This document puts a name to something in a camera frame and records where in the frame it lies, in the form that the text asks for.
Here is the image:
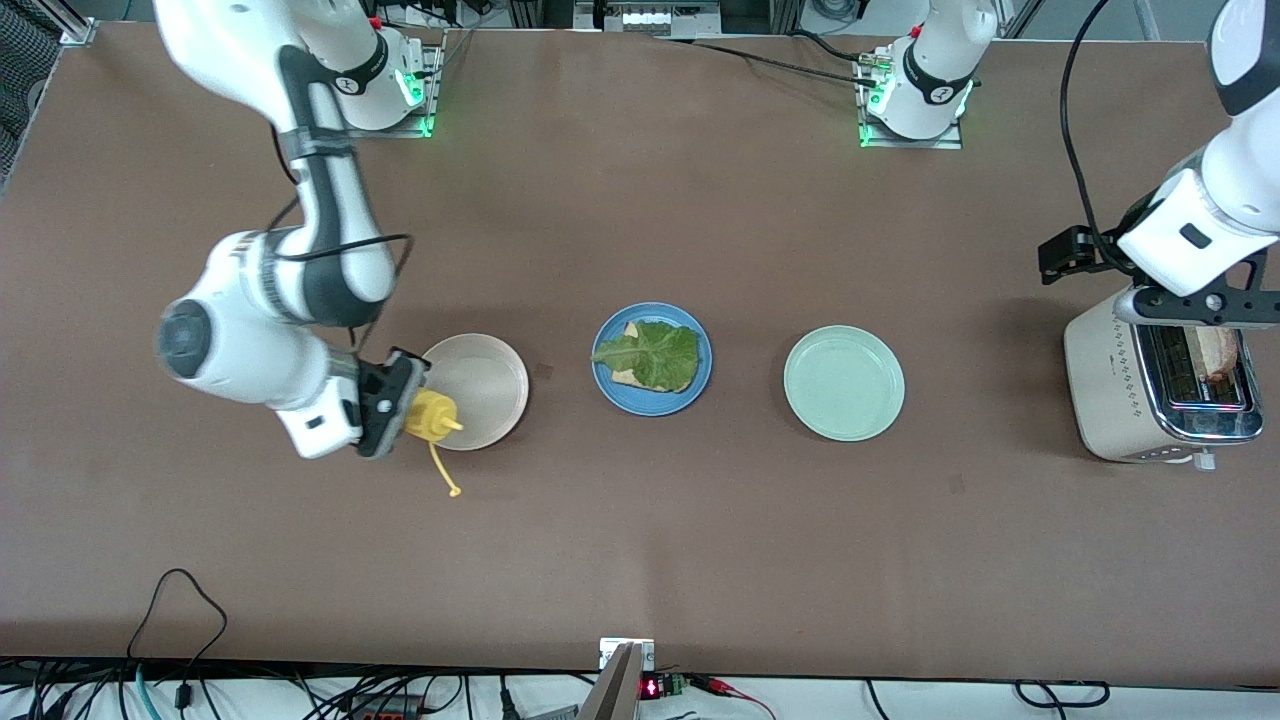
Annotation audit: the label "long black left arm cable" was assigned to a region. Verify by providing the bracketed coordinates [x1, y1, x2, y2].
[1060, 0, 1136, 266]

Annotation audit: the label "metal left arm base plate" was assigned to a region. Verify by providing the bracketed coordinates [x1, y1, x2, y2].
[858, 50, 964, 151]

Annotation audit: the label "blue round plate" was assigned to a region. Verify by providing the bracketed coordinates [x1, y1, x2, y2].
[592, 302, 714, 418]

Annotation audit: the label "grey camera mount bar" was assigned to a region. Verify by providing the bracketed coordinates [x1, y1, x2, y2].
[578, 642, 644, 720]

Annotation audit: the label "light green round plate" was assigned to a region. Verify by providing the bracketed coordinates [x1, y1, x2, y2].
[783, 325, 907, 443]

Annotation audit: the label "black looped cable with plug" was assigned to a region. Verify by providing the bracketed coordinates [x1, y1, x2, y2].
[128, 568, 229, 713]

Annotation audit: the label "beige round plate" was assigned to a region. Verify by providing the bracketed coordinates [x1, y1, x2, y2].
[420, 333, 531, 452]

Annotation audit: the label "green lettuce leaf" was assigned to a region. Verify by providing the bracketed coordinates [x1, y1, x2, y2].
[592, 320, 701, 393]

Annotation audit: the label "cream and chrome toaster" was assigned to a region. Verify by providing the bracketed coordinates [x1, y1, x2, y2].
[1063, 300, 1265, 472]

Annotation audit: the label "long black arm cable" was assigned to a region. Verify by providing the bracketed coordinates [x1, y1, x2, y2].
[1060, 0, 1136, 266]
[268, 130, 413, 353]

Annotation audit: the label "black coiled cable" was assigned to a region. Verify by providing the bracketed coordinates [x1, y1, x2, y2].
[1015, 680, 1111, 709]

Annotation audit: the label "black cable across table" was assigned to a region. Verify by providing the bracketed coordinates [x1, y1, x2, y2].
[790, 28, 881, 63]
[650, 35, 886, 89]

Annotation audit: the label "toasted bread slice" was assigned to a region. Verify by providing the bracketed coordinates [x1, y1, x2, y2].
[1195, 328, 1241, 382]
[610, 320, 691, 389]

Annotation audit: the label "black mesh chair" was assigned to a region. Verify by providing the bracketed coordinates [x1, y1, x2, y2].
[0, 10, 63, 191]

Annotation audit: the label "yellow squeeze bottle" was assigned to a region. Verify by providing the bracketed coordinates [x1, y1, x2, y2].
[405, 390, 467, 498]

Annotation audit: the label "aluminium corner bracket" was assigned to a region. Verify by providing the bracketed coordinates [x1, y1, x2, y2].
[55, 0, 98, 46]

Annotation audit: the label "red clip lead wires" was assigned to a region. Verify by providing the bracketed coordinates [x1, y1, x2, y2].
[690, 675, 776, 720]

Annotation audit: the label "long black right arm cable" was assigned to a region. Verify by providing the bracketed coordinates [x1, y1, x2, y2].
[268, 130, 413, 353]

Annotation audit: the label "control box with lights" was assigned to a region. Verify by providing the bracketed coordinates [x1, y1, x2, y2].
[575, 0, 721, 36]

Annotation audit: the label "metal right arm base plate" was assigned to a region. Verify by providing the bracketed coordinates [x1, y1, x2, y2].
[330, 30, 448, 139]

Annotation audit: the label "small white bracket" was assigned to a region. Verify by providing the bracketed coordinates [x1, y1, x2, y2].
[599, 637, 656, 671]

